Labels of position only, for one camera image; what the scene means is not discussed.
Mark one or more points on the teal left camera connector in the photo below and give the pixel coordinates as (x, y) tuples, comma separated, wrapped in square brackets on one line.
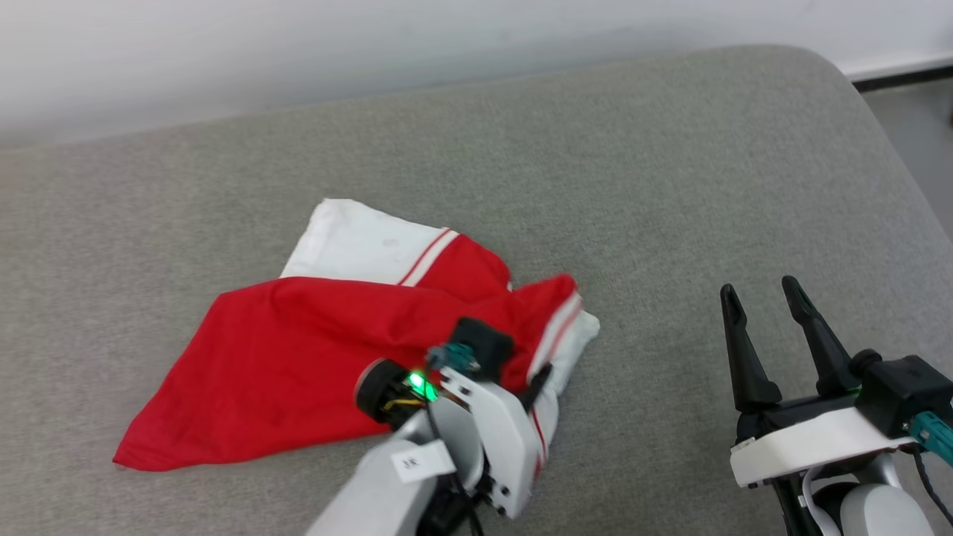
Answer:
[(453, 357)]

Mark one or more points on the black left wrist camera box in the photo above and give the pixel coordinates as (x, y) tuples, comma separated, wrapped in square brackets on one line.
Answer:
[(485, 344)]

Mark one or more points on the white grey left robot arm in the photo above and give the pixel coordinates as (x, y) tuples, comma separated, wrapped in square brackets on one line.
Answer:
[(380, 499)]

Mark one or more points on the red and white garment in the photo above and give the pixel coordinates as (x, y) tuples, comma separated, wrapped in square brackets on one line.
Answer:
[(298, 357)]

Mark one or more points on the teal camera connector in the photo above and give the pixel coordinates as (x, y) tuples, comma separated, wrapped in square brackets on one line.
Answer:
[(934, 435), (453, 357)]

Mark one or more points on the white skirting board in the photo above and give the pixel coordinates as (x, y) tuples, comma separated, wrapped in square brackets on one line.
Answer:
[(893, 65)]

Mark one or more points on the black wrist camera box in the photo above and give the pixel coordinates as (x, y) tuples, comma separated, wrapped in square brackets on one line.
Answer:
[(904, 391), (485, 344)]

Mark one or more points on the teal right camera connector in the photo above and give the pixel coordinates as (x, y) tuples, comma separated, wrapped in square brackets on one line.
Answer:
[(934, 435)]

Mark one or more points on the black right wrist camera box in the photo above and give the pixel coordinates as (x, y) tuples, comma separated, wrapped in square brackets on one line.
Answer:
[(904, 391)]

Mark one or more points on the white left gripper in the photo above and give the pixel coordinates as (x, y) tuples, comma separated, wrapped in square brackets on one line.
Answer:
[(506, 432)]

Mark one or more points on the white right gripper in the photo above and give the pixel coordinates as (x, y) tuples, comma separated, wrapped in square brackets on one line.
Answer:
[(804, 447)]

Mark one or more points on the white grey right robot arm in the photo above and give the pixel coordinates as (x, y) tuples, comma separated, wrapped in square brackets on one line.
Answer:
[(878, 514)]

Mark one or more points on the black baseboard strip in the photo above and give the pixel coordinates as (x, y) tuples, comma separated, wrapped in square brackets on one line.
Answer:
[(908, 77)]

